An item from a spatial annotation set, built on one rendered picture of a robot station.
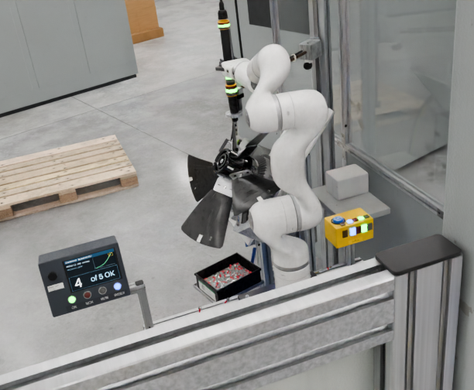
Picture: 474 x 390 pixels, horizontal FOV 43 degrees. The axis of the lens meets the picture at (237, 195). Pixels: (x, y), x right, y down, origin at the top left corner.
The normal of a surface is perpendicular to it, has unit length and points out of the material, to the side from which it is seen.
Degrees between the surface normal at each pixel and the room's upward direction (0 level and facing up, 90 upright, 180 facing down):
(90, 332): 0
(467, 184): 90
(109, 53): 90
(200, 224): 50
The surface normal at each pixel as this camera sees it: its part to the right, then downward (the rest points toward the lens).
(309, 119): 0.20, 0.69
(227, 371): 0.33, 0.41
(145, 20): 0.61, 0.31
